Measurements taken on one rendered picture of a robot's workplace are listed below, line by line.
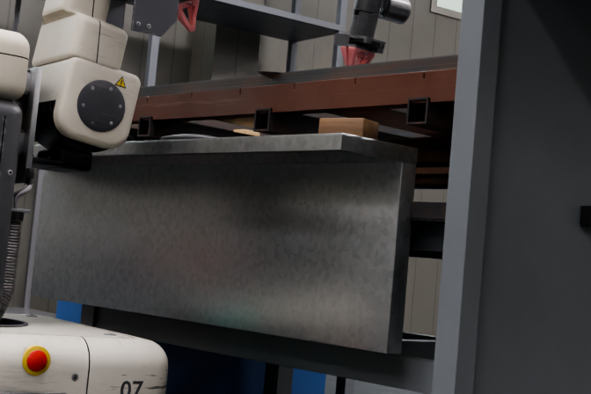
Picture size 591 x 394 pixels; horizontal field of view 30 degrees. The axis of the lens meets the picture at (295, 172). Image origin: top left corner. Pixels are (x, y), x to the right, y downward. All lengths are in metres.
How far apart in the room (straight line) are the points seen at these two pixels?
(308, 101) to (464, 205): 0.82
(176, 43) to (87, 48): 4.32
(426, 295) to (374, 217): 5.59
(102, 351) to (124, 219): 0.71
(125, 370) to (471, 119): 0.85
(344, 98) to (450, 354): 0.82
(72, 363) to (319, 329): 0.48
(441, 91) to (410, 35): 5.55
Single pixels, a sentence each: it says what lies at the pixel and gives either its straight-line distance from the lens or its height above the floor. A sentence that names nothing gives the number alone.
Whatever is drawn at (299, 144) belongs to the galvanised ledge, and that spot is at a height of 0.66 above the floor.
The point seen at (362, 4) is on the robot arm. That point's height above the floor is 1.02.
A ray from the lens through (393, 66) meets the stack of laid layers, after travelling 2.20.
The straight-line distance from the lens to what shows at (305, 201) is 2.20.
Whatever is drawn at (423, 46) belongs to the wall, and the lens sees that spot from 7.66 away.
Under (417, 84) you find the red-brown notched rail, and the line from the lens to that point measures 2.09.
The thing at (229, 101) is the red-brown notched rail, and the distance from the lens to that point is 2.49.
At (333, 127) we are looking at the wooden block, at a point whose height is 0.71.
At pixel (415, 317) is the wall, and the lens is 7.59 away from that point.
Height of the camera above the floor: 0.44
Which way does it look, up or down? 5 degrees up
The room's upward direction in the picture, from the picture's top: 5 degrees clockwise
